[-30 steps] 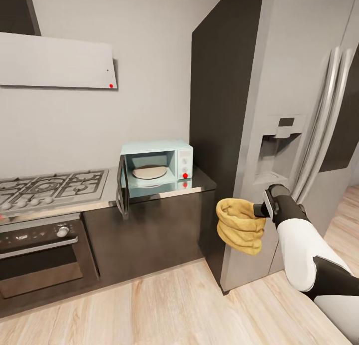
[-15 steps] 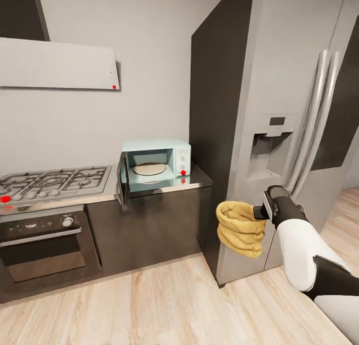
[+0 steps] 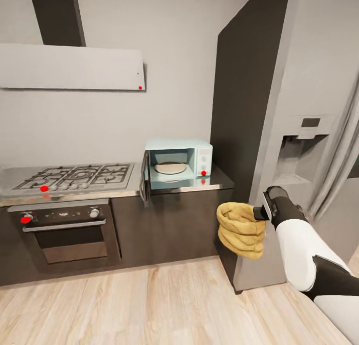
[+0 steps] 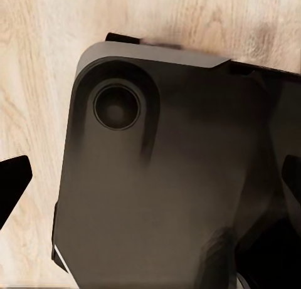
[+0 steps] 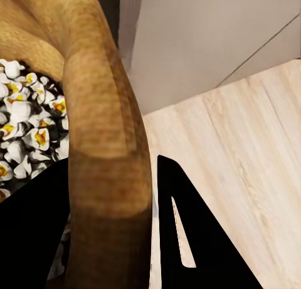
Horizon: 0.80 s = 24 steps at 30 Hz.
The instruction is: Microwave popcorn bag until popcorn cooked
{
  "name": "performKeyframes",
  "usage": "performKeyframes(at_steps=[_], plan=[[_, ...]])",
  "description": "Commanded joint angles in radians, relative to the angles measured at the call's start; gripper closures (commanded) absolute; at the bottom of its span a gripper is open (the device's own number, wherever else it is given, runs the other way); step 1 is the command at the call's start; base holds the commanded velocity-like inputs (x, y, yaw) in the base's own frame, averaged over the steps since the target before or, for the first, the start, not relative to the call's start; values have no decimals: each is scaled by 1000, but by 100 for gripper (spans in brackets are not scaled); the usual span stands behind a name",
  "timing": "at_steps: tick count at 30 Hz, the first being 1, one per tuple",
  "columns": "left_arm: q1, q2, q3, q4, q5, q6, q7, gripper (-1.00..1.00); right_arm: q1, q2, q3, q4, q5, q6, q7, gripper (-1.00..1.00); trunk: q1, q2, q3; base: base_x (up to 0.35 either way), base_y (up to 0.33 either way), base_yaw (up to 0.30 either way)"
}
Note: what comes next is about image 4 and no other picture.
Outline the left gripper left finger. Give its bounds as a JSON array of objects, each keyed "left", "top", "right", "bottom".
[{"left": 0, "top": 155, "right": 33, "bottom": 230}]

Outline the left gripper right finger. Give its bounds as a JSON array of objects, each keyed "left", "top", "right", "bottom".
[{"left": 281, "top": 154, "right": 301, "bottom": 205}]

